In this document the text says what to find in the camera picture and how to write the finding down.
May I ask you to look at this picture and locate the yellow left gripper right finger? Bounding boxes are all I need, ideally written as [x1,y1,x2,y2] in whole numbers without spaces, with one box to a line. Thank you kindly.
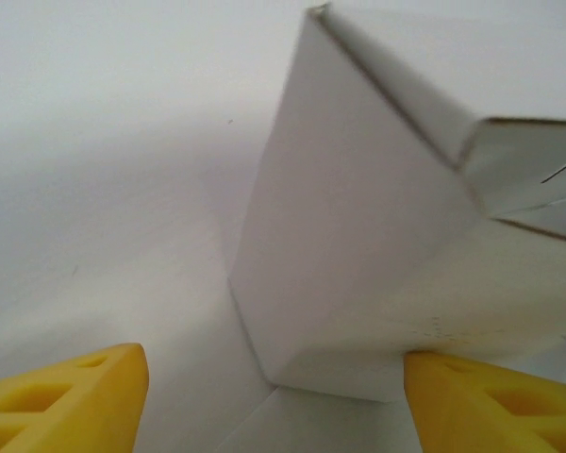
[403,351,566,453]

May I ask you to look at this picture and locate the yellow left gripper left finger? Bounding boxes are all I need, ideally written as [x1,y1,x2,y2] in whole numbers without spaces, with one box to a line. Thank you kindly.
[0,343,151,453]

